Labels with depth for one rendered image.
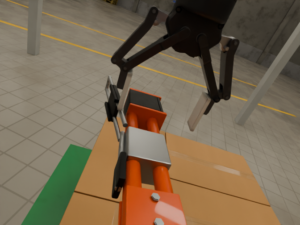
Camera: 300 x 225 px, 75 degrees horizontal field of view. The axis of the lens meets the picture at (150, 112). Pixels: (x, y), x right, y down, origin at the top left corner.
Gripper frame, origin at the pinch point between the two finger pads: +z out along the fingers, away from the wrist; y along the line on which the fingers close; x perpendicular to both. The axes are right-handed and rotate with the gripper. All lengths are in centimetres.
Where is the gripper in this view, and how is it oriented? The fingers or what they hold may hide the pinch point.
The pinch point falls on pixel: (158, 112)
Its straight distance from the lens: 35.3
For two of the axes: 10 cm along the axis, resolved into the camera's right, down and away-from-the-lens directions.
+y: 9.4, 2.7, 1.8
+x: -0.2, -5.1, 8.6
